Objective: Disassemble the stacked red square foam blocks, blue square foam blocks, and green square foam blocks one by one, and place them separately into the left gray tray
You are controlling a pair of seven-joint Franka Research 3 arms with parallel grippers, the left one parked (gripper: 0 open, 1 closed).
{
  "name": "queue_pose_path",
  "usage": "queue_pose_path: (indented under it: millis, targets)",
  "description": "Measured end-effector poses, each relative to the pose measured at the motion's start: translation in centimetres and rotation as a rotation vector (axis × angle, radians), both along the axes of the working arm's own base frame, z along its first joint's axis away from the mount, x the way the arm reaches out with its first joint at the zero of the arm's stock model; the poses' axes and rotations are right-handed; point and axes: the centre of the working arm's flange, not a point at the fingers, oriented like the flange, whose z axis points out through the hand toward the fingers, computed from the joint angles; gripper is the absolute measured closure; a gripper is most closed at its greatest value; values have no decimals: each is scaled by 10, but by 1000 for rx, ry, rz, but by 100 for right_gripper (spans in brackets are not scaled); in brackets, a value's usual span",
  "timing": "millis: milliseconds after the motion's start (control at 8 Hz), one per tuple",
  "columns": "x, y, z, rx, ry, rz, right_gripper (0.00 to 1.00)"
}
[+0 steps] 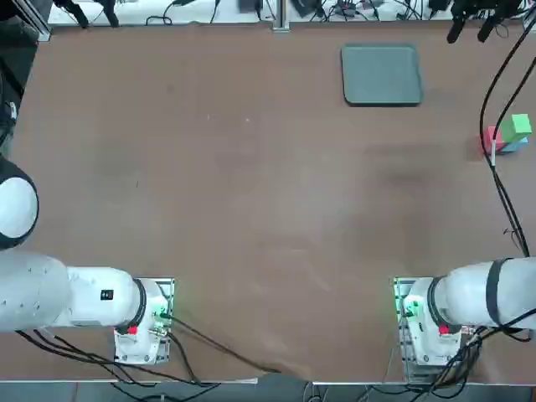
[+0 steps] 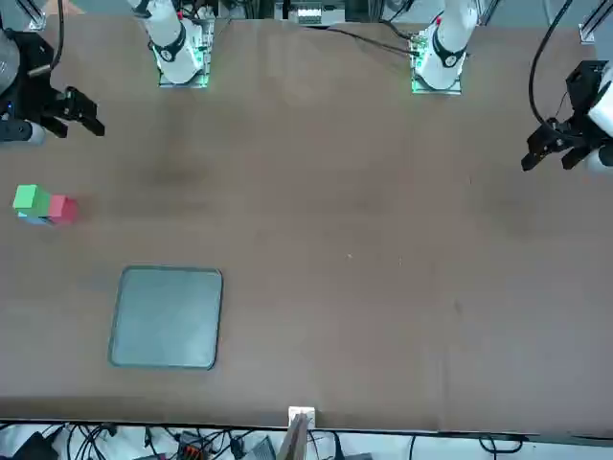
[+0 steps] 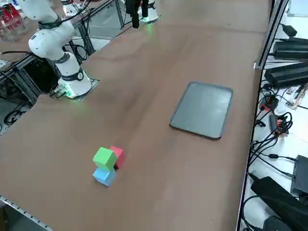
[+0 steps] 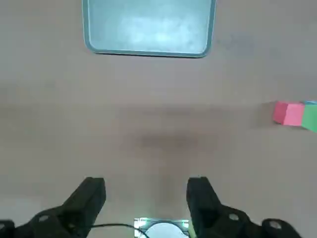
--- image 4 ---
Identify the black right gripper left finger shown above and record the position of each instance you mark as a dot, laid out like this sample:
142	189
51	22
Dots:
81	198

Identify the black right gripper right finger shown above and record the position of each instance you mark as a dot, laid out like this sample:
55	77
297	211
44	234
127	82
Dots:
201	198

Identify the red square foam block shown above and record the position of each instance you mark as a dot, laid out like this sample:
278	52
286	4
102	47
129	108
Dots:
288	114

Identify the green square foam block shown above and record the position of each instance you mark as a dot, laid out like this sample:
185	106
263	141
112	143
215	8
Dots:
310	116

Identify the blue square foam block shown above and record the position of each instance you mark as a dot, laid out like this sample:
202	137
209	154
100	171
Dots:
310	102

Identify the gray metal tray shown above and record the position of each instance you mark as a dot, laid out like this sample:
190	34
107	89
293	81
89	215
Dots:
148	24

